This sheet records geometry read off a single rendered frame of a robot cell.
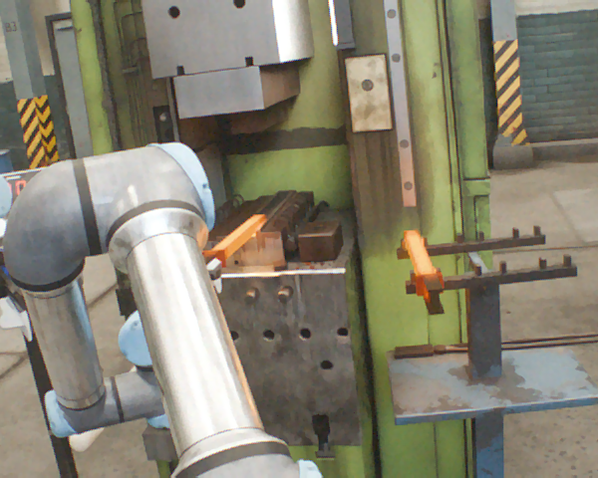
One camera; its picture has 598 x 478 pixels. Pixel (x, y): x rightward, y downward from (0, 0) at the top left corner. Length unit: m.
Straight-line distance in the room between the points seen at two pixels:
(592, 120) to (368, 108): 6.07
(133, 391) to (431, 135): 0.93
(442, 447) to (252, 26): 1.18
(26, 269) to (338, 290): 0.86
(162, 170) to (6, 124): 8.23
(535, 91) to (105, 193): 6.85
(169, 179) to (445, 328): 1.13
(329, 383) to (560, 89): 6.14
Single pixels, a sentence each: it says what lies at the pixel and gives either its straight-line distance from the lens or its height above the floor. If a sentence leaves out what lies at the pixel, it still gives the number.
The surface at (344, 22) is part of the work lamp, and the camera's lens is 1.62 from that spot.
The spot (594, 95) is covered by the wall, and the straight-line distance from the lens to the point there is 7.59.
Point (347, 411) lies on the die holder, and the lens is 1.69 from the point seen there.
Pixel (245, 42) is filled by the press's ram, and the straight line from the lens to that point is 1.56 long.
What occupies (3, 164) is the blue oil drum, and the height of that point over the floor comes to 0.79.
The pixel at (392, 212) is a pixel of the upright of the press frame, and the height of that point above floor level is 0.98.
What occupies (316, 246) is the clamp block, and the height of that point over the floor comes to 0.95.
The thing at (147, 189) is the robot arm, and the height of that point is 1.26.
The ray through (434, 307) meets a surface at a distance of 1.17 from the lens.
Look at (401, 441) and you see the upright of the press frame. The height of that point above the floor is 0.35.
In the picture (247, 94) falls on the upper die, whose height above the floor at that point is 1.31.
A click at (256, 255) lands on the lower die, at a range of 1.63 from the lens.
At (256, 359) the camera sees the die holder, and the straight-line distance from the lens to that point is 1.67.
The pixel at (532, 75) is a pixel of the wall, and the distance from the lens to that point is 7.47.
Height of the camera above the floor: 1.39
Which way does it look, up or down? 15 degrees down
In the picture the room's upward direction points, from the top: 7 degrees counter-clockwise
